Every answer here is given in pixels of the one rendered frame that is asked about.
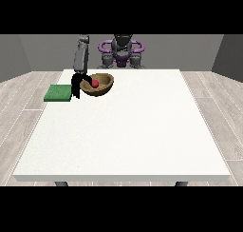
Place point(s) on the green square pad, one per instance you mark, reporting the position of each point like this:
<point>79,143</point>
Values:
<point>58,93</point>

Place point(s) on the brown wooden bowl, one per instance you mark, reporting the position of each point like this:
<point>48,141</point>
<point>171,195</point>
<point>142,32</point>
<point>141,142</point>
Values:
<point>100,87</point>

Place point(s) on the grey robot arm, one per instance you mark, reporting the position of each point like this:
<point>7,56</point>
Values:
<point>81,56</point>

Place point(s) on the grey robot trunk purple rings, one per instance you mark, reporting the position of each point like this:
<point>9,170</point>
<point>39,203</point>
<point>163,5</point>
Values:
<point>121,55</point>

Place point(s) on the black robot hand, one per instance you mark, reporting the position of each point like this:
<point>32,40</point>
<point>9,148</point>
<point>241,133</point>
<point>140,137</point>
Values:
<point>76,83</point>

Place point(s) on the dark table leg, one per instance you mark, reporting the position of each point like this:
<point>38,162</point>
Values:
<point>61,183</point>
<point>181,183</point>

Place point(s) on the small red ball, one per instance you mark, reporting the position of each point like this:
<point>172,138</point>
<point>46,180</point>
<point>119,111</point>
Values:
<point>95,83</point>

